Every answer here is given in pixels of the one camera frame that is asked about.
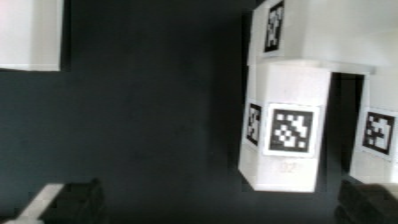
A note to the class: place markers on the white U-shaped fence frame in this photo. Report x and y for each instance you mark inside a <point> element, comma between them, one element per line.
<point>31,34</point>

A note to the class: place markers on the white chair leg block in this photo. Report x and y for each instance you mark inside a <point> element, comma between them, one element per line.
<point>374,165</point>

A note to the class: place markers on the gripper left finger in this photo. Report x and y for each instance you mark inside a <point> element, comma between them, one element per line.
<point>66,204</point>

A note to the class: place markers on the small white chair part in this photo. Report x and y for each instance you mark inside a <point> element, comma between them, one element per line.
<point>283,125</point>

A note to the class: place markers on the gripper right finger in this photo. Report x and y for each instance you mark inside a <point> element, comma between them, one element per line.
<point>368,204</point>

